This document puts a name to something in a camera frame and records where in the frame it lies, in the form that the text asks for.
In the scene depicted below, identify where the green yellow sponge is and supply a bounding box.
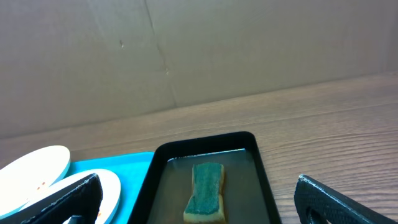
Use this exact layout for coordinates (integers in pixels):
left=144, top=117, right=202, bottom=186
left=183, top=162, right=227, bottom=224

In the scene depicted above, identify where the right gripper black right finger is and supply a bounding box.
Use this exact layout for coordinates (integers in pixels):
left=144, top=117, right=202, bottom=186
left=294, top=175, right=397, bottom=224

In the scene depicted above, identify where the cardboard back panel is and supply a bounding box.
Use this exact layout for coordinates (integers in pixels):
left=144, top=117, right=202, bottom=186
left=1, top=1, right=397, bottom=138

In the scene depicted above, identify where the white plate with stain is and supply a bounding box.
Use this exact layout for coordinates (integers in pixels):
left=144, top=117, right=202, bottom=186
left=21, top=169, right=121, bottom=224

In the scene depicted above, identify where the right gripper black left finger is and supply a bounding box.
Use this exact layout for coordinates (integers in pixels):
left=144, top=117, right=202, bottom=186
left=1, top=173, right=103, bottom=224

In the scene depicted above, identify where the blue plastic tray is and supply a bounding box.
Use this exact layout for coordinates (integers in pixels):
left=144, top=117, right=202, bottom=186
left=66, top=152, right=154, bottom=223

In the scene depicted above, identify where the white plate rear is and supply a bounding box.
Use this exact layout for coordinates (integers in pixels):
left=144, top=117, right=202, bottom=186
left=1, top=146, right=70, bottom=219

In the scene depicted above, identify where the black water tray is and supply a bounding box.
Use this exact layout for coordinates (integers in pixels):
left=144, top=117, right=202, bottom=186
left=128, top=131, right=281, bottom=223

